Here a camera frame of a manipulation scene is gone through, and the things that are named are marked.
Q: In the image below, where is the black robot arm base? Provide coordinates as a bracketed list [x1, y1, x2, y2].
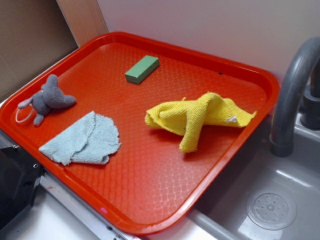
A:
[0, 143, 44, 235]

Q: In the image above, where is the light blue folded cloth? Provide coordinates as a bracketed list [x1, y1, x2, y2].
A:
[39, 111, 121, 166]

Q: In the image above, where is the gray plush elephant toy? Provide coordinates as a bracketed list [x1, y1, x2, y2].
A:
[15, 74, 77, 127]

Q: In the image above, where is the yellow crumpled cloth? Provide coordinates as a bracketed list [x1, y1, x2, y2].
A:
[144, 92, 257, 153]

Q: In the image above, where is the gray toy sink basin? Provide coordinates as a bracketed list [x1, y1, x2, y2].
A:
[189, 117, 320, 240]

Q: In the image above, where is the red plastic tray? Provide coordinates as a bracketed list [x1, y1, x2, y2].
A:
[0, 32, 280, 236]

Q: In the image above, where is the green rectangular block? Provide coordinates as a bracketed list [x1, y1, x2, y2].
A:
[124, 55, 160, 85]

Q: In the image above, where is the brown cardboard panel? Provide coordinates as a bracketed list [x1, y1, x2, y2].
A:
[0, 0, 78, 101]

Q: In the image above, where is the gray toy faucet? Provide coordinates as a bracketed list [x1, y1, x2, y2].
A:
[269, 36, 320, 157]

